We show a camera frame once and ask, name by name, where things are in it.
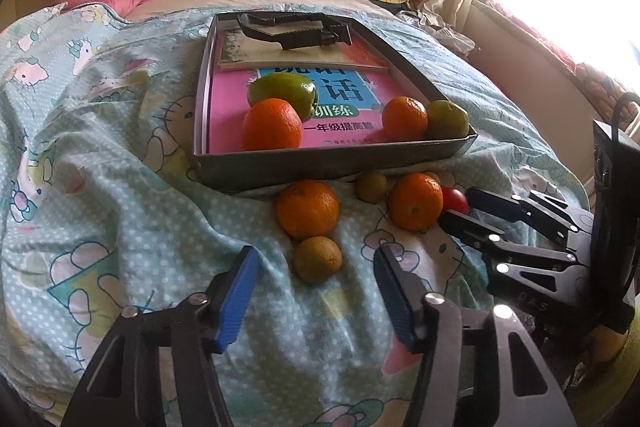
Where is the pink chinese workbook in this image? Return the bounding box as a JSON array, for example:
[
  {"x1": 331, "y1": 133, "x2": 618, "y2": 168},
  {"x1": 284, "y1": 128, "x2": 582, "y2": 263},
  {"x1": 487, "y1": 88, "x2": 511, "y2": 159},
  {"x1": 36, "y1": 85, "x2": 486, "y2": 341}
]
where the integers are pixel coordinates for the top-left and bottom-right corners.
[{"x1": 205, "y1": 68, "x2": 430, "y2": 154}]

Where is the small brown kiwi right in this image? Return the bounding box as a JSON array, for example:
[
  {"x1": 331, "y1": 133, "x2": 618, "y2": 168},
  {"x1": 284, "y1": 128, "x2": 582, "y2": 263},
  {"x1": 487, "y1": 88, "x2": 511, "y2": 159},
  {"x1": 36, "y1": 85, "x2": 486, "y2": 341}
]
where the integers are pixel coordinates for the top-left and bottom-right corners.
[{"x1": 424, "y1": 171, "x2": 442, "y2": 185}]

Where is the brown kiwi back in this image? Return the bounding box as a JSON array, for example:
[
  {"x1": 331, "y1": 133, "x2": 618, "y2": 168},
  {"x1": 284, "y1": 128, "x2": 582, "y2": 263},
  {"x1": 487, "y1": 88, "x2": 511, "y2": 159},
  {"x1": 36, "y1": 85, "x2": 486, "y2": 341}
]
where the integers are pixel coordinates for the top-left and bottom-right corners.
[{"x1": 354, "y1": 170, "x2": 388, "y2": 204}]

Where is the black gripper part in tray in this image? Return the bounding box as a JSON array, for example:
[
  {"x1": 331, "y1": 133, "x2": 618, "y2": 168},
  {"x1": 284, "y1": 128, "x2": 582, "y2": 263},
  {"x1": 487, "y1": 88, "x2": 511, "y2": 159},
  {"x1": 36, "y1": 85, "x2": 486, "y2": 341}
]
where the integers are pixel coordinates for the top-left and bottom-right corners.
[{"x1": 236, "y1": 12, "x2": 352, "y2": 51}]

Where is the grey cardboard box tray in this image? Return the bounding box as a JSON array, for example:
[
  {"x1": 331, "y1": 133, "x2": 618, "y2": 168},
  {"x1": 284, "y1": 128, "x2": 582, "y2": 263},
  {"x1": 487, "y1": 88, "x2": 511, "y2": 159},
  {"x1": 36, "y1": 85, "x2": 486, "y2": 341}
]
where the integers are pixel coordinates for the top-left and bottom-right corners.
[{"x1": 193, "y1": 12, "x2": 477, "y2": 192}]

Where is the small green mango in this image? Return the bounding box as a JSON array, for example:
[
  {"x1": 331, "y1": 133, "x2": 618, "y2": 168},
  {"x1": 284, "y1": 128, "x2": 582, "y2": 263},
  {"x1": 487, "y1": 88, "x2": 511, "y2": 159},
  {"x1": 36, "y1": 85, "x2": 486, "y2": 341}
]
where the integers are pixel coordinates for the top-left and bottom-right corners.
[{"x1": 425, "y1": 100, "x2": 469, "y2": 140}]

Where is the hello kitty blue quilt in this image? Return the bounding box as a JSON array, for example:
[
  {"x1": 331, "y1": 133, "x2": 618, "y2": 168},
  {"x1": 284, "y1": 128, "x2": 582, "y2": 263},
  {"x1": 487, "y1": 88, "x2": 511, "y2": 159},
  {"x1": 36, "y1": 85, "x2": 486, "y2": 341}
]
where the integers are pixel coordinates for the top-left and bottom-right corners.
[{"x1": 0, "y1": 1, "x2": 591, "y2": 427}]

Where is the large green mango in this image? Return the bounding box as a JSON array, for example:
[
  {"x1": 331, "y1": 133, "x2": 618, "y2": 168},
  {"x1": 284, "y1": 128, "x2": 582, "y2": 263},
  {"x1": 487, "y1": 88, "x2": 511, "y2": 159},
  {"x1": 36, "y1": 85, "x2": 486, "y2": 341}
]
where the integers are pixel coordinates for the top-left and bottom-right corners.
[{"x1": 247, "y1": 72, "x2": 319, "y2": 121}]

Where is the orange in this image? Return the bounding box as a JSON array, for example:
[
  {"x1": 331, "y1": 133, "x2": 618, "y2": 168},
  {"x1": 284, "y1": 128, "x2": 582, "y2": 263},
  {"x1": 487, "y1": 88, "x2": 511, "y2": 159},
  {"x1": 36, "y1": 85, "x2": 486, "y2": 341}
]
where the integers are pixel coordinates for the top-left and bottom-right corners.
[
  {"x1": 241, "y1": 98, "x2": 303, "y2": 150},
  {"x1": 387, "y1": 172, "x2": 444, "y2": 232},
  {"x1": 274, "y1": 180, "x2": 340, "y2": 239},
  {"x1": 382, "y1": 96, "x2": 428, "y2": 141}
]

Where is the red tomato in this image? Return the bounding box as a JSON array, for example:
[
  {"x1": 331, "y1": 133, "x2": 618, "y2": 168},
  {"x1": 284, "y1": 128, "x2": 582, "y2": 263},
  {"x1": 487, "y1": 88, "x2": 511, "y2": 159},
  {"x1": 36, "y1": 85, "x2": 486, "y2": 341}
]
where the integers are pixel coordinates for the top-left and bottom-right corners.
[{"x1": 442, "y1": 186, "x2": 470, "y2": 215}]

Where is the brown kiwi front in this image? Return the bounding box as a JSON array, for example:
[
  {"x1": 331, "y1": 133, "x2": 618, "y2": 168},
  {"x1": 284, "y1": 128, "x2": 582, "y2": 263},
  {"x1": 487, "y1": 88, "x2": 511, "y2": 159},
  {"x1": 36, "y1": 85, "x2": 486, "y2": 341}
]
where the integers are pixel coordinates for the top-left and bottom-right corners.
[{"x1": 292, "y1": 236, "x2": 343, "y2": 284}]

